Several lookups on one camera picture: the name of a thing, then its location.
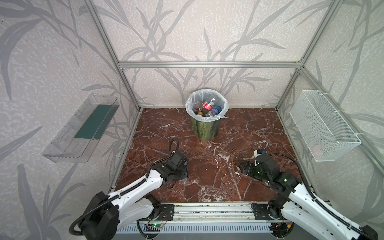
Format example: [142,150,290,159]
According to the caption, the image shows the clear bottle red label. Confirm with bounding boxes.
[199,95,218,116]

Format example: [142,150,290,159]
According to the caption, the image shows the clear bottle pale blue label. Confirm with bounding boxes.
[206,106,222,117]

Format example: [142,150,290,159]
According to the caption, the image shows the clear bottle no label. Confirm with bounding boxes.
[193,101,203,114]

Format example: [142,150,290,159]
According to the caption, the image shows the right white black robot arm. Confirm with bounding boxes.
[239,150,379,240]

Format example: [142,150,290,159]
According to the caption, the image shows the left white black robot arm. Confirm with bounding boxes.
[69,152,188,240]

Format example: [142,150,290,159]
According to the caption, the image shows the green wood-pattern trash bin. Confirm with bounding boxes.
[191,118,222,141]

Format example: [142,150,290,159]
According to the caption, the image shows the translucent white bin liner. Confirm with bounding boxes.
[185,89,229,123]

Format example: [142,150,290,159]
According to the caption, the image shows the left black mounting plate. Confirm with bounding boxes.
[151,204,175,221]

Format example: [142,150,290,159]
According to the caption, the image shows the black mounting plate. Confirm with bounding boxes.
[251,203,281,220]
[151,204,175,221]

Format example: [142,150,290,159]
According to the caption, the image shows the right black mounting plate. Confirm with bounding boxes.
[251,203,281,220]

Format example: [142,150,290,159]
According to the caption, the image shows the small green circuit board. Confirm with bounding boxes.
[145,223,166,232]

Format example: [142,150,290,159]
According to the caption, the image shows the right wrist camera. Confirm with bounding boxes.
[254,149,267,158]

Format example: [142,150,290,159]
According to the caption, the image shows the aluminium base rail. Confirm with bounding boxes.
[86,201,340,224]

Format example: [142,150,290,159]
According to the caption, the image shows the white wire mesh basket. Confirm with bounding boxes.
[290,90,362,162]

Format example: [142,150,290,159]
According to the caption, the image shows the clear acrylic wall shelf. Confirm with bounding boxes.
[42,94,120,163]

